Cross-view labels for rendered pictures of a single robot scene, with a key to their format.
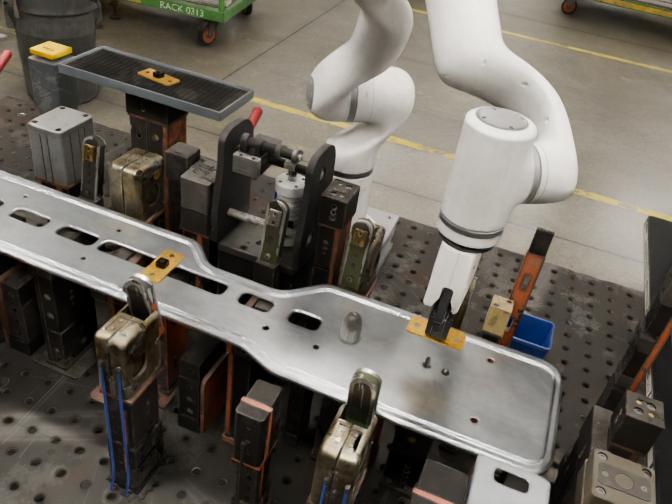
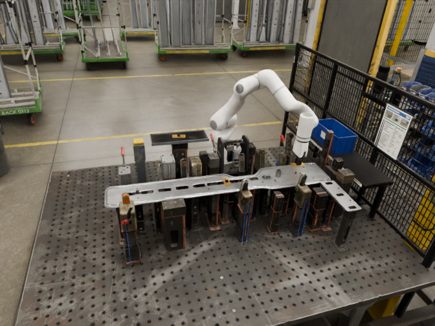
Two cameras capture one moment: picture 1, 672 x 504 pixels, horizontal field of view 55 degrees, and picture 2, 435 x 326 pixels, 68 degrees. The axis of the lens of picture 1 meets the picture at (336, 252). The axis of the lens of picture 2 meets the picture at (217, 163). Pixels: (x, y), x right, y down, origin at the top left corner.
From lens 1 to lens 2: 1.39 m
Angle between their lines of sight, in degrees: 28
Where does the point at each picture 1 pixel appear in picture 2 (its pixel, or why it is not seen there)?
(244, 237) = (226, 169)
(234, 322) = (256, 184)
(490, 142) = (310, 119)
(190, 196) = (213, 163)
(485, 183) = (309, 127)
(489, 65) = (297, 105)
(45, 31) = not seen: outside the picture
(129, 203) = (199, 173)
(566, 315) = not seen: hidden behind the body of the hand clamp
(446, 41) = (287, 103)
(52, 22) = not seen: outside the picture
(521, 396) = (314, 170)
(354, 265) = (262, 161)
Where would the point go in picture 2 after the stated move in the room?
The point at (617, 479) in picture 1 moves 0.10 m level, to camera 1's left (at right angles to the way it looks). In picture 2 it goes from (345, 172) to (334, 176)
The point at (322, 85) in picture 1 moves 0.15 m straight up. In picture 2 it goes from (219, 121) to (221, 101)
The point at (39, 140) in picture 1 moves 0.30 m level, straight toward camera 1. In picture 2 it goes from (167, 166) to (210, 182)
